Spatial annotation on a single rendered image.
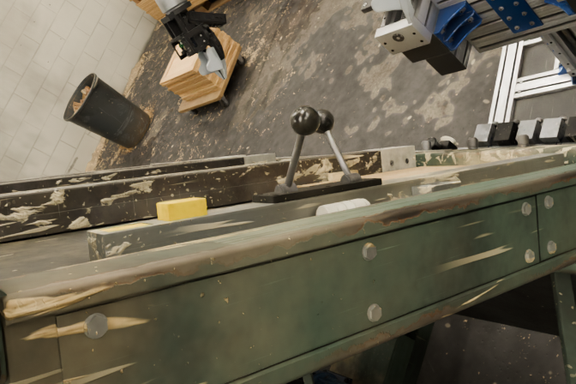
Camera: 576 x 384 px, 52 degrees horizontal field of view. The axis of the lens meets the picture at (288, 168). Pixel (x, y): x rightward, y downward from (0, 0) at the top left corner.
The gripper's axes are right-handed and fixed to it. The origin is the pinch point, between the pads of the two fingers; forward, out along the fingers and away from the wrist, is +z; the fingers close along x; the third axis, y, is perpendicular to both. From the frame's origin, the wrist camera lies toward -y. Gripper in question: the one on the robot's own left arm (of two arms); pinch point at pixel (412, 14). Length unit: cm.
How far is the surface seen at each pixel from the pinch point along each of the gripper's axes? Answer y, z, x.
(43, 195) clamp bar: 60, 2, 26
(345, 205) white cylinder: 13.5, 16.5, 29.8
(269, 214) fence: 21.2, 12.4, 35.9
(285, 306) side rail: 10, 9, 64
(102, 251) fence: 33, 5, 52
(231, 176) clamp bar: 41.9, 16.5, -0.6
